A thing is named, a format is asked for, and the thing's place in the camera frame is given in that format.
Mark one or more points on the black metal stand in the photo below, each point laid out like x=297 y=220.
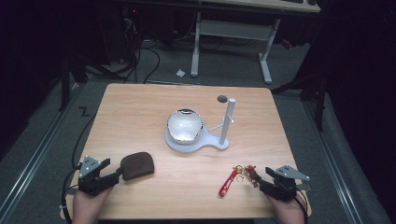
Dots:
x=67 y=81
x=311 y=93

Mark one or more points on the person's right hand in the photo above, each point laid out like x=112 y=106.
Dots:
x=288 y=211

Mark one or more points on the white desk frame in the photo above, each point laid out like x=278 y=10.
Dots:
x=233 y=34

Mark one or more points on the white stand with pole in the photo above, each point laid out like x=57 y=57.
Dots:
x=205 y=137

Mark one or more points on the brown leather pouch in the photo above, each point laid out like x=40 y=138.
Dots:
x=137 y=165

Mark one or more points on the crumpled white paper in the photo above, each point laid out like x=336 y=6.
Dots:
x=180 y=73

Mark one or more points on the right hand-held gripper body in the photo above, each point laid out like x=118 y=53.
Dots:
x=285 y=183

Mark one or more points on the shiny silver bowl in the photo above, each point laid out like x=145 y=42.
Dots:
x=185 y=126

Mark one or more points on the person's left hand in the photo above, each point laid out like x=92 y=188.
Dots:
x=87 y=207

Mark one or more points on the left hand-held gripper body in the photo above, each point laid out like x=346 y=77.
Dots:
x=93 y=182

